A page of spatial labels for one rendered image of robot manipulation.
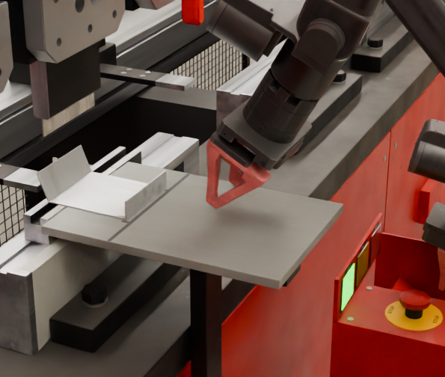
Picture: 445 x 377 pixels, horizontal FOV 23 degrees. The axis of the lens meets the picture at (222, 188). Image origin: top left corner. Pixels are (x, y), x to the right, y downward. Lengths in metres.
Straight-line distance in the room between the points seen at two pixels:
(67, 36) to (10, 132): 0.46
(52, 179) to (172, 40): 0.74
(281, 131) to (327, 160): 0.55
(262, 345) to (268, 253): 0.37
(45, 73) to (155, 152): 0.30
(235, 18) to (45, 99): 0.23
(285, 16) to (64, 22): 0.21
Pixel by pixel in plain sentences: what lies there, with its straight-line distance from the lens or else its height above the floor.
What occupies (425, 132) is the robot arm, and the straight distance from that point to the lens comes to 1.36.
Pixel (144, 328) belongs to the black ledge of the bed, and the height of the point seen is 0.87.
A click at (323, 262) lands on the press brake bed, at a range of 1.59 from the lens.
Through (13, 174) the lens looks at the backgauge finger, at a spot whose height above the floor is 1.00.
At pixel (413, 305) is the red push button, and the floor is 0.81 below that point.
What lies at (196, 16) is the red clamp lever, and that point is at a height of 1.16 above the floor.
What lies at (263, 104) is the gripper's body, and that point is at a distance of 1.03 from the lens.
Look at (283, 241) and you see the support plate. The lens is 1.08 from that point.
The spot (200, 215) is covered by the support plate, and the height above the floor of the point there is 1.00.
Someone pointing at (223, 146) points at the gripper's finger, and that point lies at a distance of 1.04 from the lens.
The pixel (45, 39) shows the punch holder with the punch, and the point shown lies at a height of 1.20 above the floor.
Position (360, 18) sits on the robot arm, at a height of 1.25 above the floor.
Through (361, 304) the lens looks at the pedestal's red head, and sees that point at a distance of 1.41.
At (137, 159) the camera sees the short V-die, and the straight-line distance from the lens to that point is 1.29.
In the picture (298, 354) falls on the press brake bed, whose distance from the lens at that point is 1.57.
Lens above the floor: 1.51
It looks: 25 degrees down
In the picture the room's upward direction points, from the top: straight up
